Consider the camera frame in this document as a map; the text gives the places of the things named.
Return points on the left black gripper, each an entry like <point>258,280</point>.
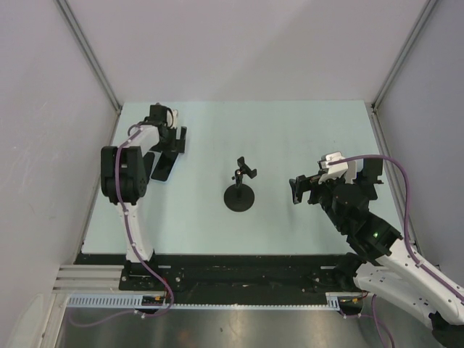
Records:
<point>176,145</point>

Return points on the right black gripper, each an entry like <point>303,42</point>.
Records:
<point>299,185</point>

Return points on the phone with light blue case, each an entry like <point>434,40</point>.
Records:
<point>165,163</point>

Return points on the black phone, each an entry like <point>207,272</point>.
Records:
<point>148,163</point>

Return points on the black round base phone stand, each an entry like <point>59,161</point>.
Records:
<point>239,197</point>

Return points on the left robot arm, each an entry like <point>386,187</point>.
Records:
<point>124,181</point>

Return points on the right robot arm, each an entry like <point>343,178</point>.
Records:
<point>384,262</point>

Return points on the black folding phone stand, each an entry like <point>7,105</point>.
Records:
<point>368,177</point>

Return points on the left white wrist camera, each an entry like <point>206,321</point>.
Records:
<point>172,118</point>

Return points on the right aluminium frame post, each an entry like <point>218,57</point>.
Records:
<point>405,51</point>

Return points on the aluminium frame post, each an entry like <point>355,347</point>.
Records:
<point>405,51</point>
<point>87,51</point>

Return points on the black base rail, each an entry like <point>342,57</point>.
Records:
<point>250,280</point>

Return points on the left aluminium frame post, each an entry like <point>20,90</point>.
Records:
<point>87,51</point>

